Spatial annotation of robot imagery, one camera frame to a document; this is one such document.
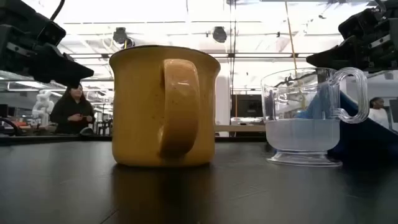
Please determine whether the black ceiling lamp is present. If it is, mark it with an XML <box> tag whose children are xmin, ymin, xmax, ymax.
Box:
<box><xmin>212</xmin><ymin>26</ymin><xmax>228</xmax><ymax>44</ymax></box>
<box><xmin>112</xmin><ymin>27</ymin><xmax>129</xmax><ymax>45</ymax></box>

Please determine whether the mustard yellow ceramic mug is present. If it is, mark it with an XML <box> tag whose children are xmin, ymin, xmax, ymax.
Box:
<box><xmin>109</xmin><ymin>45</ymin><xmax>221</xmax><ymax>168</ymax></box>

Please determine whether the blue microfiber cloth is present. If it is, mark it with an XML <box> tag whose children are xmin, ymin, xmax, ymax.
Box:
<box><xmin>295</xmin><ymin>83</ymin><xmax>398</xmax><ymax>166</ymax></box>

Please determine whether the black table frame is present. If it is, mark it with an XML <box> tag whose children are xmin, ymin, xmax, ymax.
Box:
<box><xmin>0</xmin><ymin>134</ymin><xmax>268</xmax><ymax>146</ymax></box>

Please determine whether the black monitor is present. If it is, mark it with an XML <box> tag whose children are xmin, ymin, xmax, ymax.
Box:
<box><xmin>230</xmin><ymin>94</ymin><xmax>264</xmax><ymax>118</ymax></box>

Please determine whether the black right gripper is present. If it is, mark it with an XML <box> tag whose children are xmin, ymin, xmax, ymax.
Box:
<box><xmin>306</xmin><ymin>1</ymin><xmax>398</xmax><ymax>72</ymax></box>

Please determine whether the yellow cable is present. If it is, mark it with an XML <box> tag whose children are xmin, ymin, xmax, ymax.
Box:
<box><xmin>284</xmin><ymin>0</ymin><xmax>307</xmax><ymax>110</ymax></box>

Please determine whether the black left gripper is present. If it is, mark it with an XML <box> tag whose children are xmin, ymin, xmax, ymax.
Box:
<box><xmin>0</xmin><ymin>0</ymin><xmax>95</xmax><ymax>89</ymax></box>

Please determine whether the clear plastic footed cup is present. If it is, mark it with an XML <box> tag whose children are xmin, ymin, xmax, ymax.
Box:
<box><xmin>260</xmin><ymin>67</ymin><xmax>370</xmax><ymax>168</ymax></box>

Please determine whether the white robot figure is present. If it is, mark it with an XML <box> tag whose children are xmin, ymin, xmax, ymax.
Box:
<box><xmin>32</xmin><ymin>90</ymin><xmax>55</xmax><ymax>127</ymax></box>

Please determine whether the person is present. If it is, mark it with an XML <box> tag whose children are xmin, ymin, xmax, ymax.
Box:
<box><xmin>368</xmin><ymin>96</ymin><xmax>389</xmax><ymax>130</ymax></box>
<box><xmin>49</xmin><ymin>83</ymin><xmax>96</xmax><ymax>135</ymax></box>

